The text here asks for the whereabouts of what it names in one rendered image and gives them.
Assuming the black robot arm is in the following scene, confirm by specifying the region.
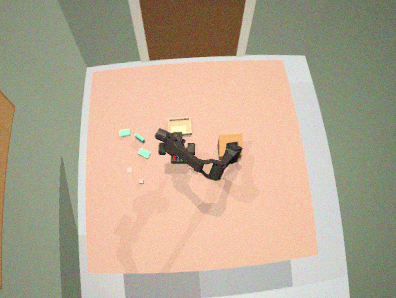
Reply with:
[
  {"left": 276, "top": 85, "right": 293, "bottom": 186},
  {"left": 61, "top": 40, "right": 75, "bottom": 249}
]
[{"left": 154, "top": 128, "right": 243, "bottom": 181}]

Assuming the teal rectangular block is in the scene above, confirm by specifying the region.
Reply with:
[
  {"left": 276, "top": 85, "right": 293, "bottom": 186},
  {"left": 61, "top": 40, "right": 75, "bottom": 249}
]
[
  {"left": 134, "top": 133, "right": 145, "bottom": 143},
  {"left": 138, "top": 148, "right": 151, "bottom": 159}
]

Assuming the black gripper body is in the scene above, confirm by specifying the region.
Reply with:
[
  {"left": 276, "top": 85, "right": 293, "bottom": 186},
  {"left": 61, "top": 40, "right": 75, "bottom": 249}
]
[{"left": 158, "top": 142, "right": 195, "bottom": 155}]

